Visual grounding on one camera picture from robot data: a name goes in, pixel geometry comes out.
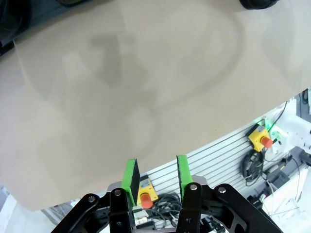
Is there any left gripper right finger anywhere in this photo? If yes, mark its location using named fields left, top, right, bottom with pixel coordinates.
left=176, top=154, right=284, bottom=233

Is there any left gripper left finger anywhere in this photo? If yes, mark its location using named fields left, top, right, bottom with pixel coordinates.
left=50, top=157, right=142, bottom=233

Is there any yellow emergency stop box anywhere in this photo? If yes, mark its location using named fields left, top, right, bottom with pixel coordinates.
left=137, top=174, right=159, bottom=209
left=247, top=122, right=273, bottom=151

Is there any black power adapter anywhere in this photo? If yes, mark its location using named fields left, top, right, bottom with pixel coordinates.
left=266, top=167, right=292, bottom=189

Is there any black cable tangle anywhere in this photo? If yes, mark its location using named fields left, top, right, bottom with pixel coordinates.
left=149, top=192, right=184, bottom=220

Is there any slotted aluminium frame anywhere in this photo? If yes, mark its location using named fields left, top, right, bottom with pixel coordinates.
left=138, top=120, right=270, bottom=197

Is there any black coiled cable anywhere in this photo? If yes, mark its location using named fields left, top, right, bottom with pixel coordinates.
left=242, top=150, right=265, bottom=187

